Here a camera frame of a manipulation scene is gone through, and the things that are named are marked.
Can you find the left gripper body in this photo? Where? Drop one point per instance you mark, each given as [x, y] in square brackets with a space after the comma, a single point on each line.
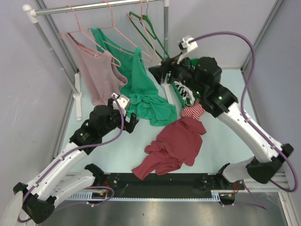
[116, 118]

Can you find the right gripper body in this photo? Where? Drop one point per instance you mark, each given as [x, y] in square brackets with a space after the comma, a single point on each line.
[182, 72]

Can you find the dark red tank top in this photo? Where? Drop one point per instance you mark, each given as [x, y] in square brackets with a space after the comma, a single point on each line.
[177, 144]

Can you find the pink wire hanger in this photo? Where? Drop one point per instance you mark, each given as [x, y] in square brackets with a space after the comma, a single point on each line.
[149, 49]

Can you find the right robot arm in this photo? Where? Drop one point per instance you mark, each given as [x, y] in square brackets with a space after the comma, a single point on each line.
[221, 103]

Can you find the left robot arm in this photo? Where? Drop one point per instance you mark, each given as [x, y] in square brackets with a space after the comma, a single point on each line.
[43, 194]

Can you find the green tank top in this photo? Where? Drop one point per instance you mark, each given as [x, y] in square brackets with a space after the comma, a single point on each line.
[145, 100]

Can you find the green plastic hanger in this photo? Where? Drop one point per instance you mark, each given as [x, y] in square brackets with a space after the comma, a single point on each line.
[145, 31]

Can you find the dusty pink tank top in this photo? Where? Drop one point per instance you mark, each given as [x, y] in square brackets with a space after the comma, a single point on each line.
[100, 75]

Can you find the black white zigzag garment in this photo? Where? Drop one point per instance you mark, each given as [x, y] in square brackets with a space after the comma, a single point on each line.
[185, 95]

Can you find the green plastic bin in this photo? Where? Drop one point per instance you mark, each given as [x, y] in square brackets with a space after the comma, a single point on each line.
[194, 61]

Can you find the red white striped garment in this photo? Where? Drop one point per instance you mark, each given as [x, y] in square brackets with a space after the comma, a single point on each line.
[195, 112]

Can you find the metal clothes rack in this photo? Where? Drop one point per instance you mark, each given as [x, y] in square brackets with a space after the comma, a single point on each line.
[33, 14]

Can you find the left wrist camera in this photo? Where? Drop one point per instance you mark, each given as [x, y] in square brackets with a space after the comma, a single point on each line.
[122, 100]

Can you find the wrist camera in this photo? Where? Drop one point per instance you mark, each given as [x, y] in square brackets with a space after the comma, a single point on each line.
[122, 100]
[186, 45]

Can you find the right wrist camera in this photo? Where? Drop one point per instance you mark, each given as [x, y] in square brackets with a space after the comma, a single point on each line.
[186, 45]

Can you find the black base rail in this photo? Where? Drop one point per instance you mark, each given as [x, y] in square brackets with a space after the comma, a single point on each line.
[167, 186]

